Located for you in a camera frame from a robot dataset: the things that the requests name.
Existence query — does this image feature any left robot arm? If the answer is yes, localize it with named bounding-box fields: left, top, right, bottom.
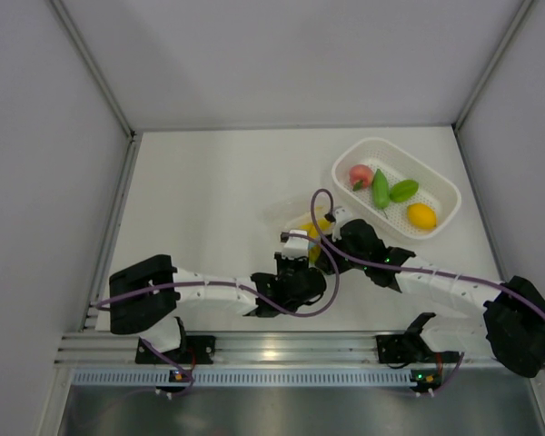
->
left=98, top=254, right=327, bottom=363

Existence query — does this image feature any aluminium mounting rail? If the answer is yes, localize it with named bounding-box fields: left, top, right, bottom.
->
left=54, top=330, right=496, bottom=365

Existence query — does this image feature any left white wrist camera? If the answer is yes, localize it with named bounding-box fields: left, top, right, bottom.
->
left=281, top=229, right=310, bottom=259

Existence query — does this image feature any yellow fake lemon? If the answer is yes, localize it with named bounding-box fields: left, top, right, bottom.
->
left=407, top=203, right=438, bottom=231

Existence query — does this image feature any white slotted cable duct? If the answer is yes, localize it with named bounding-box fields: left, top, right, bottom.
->
left=72, top=366, right=441, bottom=387

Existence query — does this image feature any clear zip top bag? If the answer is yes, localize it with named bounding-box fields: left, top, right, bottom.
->
left=265, top=193, right=346, bottom=260

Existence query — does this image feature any red fake peach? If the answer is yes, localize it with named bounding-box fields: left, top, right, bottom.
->
left=349, top=164, right=374, bottom=192

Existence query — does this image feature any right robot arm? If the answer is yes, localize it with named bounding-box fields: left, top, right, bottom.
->
left=316, top=219, right=545, bottom=378

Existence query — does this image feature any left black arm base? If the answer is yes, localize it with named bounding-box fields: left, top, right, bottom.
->
left=134, top=335, right=216, bottom=365

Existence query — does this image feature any white perforated plastic basket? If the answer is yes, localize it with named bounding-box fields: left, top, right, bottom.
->
left=331, top=137, right=461, bottom=242

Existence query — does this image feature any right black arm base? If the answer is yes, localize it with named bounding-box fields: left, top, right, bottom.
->
left=376, top=333, right=433, bottom=365

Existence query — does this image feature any green fake vegetable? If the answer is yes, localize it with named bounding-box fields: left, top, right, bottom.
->
left=390, top=179, right=420, bottom=203
left=372, top=169, right=390, bottom=210

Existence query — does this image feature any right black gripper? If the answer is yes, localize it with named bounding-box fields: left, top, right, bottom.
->
left=317, top=231, right=370, bottom=275

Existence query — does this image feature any yellow fake banana bunch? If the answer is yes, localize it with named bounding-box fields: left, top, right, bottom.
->
left=298, top=218, right=332, bottom=263

